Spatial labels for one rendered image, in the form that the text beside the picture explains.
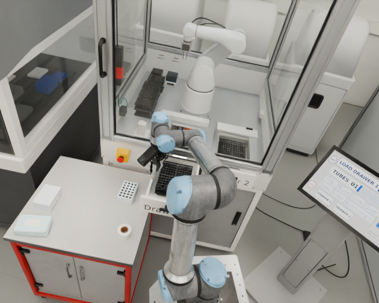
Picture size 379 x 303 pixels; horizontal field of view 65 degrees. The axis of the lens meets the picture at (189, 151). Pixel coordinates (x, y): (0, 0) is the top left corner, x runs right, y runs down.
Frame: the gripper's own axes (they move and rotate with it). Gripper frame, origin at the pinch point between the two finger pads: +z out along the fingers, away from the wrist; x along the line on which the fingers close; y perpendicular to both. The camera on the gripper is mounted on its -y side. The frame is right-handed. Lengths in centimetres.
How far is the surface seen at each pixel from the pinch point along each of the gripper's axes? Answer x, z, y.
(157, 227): 9, 82, 23
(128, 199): 5.8, 18.7, -9.9
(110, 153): 36.3, 13.5, 1.6
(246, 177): -32, 8, 46
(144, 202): -6.5, 9.4, -10.3
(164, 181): -1.7, 11.4, 9.1
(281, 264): -74, 95, 77
